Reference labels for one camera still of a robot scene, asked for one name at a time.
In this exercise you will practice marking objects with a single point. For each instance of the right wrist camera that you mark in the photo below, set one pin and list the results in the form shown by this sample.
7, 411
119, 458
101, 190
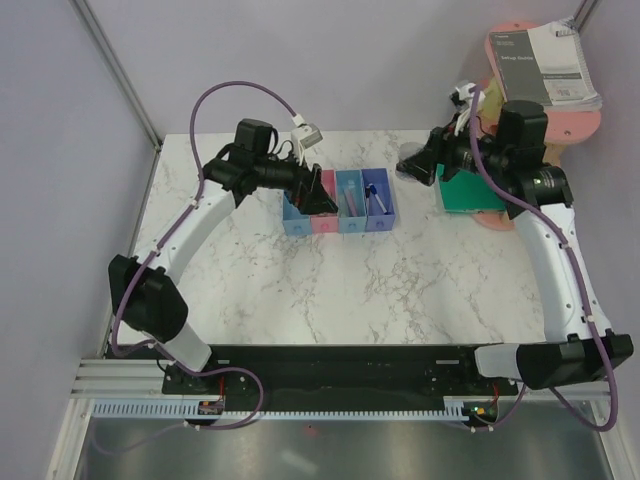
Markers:
462, 94

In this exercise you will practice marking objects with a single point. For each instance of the spiral notebook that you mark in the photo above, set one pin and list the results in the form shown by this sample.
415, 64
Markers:
565, 76

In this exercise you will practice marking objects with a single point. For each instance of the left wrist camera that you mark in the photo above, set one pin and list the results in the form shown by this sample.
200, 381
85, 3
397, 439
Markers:
304, 136

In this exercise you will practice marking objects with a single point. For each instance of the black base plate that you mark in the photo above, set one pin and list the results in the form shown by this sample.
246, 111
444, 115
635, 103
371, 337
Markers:
342, 376

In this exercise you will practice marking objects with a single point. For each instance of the purple bin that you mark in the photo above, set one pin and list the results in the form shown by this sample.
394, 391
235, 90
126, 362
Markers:
376, 221

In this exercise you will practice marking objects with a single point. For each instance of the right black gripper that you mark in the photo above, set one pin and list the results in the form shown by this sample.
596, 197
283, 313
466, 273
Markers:
440, 148

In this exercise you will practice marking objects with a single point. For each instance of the clear jar of clips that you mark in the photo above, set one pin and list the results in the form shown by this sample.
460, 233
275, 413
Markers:
409, 149

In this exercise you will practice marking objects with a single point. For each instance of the pink tiered shelf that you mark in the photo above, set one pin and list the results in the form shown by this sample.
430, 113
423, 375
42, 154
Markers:
564, 129

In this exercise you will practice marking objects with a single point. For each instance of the pink bin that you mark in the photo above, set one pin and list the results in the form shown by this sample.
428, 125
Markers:
326, 223

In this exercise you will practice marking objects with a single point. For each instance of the blue cap marker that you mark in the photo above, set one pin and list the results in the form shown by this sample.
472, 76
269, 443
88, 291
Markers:
381, 204

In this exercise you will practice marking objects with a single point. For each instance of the pink highlighter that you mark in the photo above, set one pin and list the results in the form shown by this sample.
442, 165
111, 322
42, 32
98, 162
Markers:
352, 202

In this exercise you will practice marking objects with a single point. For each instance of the setup guide booklet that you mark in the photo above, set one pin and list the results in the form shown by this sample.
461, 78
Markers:
519, 72

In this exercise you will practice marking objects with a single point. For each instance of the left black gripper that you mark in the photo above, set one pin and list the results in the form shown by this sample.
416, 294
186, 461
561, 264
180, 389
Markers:
306, 192

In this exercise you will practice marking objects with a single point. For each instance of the green cutting mat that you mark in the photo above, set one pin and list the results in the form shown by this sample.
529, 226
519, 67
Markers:
467, 193

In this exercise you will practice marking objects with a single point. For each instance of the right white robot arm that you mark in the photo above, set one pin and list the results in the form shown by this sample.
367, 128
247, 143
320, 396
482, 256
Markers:
580, 344

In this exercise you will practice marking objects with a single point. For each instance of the light blue bin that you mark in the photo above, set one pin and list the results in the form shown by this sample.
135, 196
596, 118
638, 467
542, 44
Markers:
294, 223

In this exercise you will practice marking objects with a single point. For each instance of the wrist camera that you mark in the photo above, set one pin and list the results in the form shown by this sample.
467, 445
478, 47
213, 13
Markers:
304, 136
462, 94

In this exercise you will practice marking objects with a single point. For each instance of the aluminium rail frame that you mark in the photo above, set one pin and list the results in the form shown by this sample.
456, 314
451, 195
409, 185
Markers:
533, 436

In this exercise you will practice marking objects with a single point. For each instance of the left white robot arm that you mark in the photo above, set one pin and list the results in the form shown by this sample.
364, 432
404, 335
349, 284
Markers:
143, 287

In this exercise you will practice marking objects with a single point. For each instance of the green highlighter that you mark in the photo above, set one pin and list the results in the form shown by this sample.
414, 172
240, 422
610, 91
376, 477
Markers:
345, 204

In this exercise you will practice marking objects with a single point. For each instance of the medium blue bin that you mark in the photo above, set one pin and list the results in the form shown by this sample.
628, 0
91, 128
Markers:
351, 178

